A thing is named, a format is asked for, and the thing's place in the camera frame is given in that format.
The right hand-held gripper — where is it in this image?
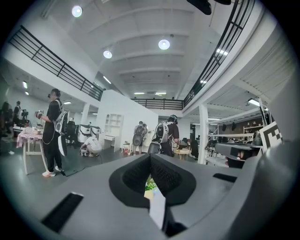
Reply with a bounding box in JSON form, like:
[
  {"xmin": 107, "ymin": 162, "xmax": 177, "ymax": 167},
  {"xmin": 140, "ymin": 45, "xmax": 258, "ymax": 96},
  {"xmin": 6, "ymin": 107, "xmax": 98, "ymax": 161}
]
[{"xmin": 215, "ymin": 121, "xmax": 284, "ymax": 169}]

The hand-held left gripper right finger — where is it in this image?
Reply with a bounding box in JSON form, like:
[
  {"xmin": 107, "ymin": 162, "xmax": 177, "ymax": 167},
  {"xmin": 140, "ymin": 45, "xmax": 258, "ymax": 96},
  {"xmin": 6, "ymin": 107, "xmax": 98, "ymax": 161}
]
[{"xmin": 150, "ymin": 140, "xmax": 297, "ymax": 240}]

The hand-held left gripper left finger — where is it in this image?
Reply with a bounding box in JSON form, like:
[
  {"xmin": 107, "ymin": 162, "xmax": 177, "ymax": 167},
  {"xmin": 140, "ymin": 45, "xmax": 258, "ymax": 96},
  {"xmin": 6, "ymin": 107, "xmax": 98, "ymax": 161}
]
[{"xmin": 21, "ymin": 154, "xmax": 165, "ymax": 240}]

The round wooden side table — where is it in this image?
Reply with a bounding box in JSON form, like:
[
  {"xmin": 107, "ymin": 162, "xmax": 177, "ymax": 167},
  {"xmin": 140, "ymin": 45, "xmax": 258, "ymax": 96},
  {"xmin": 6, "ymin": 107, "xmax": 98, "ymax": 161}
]
[{"xmin": 174, "ymin": 147, "xmax": 191, "ymax": 162}]

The table with white cloth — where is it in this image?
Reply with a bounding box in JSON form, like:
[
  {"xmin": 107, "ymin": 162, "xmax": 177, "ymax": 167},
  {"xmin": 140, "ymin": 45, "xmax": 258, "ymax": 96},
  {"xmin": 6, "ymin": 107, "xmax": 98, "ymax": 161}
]
[{"xmin": 149, "ymin": 194, "xmax": 168, "ymax": 232}]

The flowering plant in cream pot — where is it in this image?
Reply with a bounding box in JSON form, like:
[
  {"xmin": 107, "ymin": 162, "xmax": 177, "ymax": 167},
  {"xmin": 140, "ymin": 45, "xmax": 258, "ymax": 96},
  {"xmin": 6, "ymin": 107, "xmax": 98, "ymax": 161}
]
[{"xmin": 144, "ymin": 177, "xmax": 161, "ymax": 200}]

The white desk with hutch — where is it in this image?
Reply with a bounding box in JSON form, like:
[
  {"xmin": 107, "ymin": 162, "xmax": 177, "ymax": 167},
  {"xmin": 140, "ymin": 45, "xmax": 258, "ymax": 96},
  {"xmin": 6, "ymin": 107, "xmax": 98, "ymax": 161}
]
[{"xmin": 97, "ymin": 113, "xmax": 125, "ymax": 153}]

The black office chair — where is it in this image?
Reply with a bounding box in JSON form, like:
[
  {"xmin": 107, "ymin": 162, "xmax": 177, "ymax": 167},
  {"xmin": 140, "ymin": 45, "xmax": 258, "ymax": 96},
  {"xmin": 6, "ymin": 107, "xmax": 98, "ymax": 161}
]
[{"xmin": 66, "ymin": 120, "xmax": 80, "ymax": 149}]

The black balcony railing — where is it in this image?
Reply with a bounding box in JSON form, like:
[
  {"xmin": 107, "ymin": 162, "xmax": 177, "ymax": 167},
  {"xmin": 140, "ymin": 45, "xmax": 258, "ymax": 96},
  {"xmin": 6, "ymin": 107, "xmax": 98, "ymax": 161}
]
[
  {"xmin": 8, "ymin": 25, "xmax": 105, "ymax": 102},
  {"xmin": 130, "ymin": 0, "xmax": 256, "ymax": 111}
]

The table with pink checkered cloth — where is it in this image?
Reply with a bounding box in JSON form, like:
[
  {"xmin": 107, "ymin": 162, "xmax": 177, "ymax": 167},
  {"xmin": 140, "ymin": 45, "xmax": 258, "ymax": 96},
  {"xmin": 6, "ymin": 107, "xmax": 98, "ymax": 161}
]
[{"xmin": 15, "ymin": 126, "xmax": 45, "ymax": 176}]

